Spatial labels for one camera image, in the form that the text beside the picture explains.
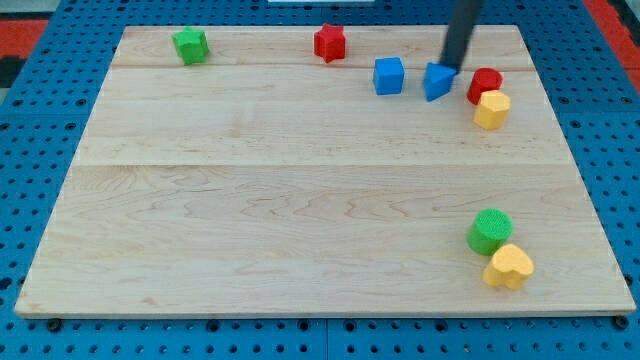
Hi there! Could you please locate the blue triangle block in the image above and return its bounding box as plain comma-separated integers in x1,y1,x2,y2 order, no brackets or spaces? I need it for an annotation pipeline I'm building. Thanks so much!
423,62,457,102

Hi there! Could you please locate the blue cube block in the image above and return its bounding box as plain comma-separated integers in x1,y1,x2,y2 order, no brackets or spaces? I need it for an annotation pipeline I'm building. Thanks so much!
373,57,405,96

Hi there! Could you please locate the red star block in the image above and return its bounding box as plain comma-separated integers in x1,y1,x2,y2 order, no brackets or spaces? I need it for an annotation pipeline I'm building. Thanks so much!
313,23,346,63

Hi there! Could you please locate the green cylinder block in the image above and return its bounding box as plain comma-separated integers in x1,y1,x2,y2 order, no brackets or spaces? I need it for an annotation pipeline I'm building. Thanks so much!
466,208,513,256

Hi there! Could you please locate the green star block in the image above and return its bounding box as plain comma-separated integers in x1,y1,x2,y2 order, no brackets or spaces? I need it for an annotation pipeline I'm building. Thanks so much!
171,27,209,65

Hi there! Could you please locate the yellow hexagon block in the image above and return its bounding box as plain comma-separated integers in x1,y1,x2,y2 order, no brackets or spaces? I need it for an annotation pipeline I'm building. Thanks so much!
473,90,511,130

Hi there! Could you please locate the red cylinder block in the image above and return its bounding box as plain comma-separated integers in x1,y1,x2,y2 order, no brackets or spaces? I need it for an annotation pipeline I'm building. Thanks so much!
467,67,503,105

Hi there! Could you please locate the yellow heart block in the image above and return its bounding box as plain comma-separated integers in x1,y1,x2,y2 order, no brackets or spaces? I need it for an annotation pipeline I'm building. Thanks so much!
482,244,535,290

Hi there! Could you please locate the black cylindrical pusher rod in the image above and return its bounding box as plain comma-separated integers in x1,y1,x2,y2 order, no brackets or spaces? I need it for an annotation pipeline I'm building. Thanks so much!
439,0,483,72

